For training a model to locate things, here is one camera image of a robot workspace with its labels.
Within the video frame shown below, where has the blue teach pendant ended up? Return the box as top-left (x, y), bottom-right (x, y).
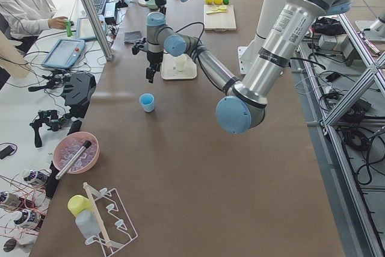
top-left (76, 14), bottom-right (107, 42)
top-left (42, 39), bottom-right (85, 69)

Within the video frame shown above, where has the person's hand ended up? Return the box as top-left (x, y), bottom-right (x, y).
top-left (48, 16), bottom-right (68, 29)

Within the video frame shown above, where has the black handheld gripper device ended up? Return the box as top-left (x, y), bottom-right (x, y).
top-left (29, 109), bottom-right (72, 149)

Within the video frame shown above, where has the blue cup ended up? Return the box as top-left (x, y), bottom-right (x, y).
top-left (139, 93), bottom-right (155, 113)

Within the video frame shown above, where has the person in white hoodie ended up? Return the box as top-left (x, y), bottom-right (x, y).
top-left (1, 0), bottom-right (57, 52)

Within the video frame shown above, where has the green cup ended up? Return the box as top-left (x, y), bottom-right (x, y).
top-left (146, 0), bottom-right (158, 10)

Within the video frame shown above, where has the yellow cup on rack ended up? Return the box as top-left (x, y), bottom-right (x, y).
top-left (67, 194), bottom-right (93, 217)

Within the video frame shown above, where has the grey cup on rack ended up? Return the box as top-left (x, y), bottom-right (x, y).
top-left (75, 209), bottom-right (101, 239)

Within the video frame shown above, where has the pink bowl with ice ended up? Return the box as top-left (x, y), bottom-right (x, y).
top-left (53, 131), bottom-right (100, 175)

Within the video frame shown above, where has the aluminium frame post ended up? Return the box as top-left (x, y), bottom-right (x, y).
top-left (81, 0), bottom-right (113, 61)

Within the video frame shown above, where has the yellow plastic knife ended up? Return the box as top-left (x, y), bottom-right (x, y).
top-left (205, 10), bottom-right (227, 15)

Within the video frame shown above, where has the green bottle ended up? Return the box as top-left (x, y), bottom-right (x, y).
top-left (65, 19), bottom-right (73, 37)

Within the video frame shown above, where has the small bottle with label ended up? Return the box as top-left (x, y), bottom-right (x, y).
top-left (21, 169), bottom-right (48, 187)

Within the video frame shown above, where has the wooden cutting board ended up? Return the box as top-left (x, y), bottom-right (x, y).
top-left (203, 4), bottom-right (236, 32)

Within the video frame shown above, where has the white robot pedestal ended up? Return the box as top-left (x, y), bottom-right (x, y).
top-left (238, 0), bottom-right (285, 75)

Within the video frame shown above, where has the metal muddler tool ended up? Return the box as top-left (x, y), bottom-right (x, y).
top-left (55, 140), bottom-right (91, 180)

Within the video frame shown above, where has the white wire cup rack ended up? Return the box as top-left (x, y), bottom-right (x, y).
top-left (83, 182), bottom-right (138, 256)

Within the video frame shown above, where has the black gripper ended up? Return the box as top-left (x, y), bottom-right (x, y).
top-left (146, 52), bottom-right (163, 84)
top-left (159, 6), bottom-right (167, 14)

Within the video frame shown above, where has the small labelled bottle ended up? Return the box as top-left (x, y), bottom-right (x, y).
top-left (11, 209), bottom-right (43, 231)
top-left (1, 191), bottom-right (23, 211)

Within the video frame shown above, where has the cream white cup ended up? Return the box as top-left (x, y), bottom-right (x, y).
top-left (174, 54), bottom-right (187, 72)

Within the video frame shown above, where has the cream rabbit tray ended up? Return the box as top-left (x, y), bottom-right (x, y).
top-left (161, 54), bottom-right (197, 80)

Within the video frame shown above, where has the grey folded cloth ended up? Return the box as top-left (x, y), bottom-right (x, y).
top-left (124, 31), bottom-right (142, 44)

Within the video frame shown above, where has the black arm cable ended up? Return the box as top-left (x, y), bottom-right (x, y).
top-left (173, 21), bottom-right (206, 56)

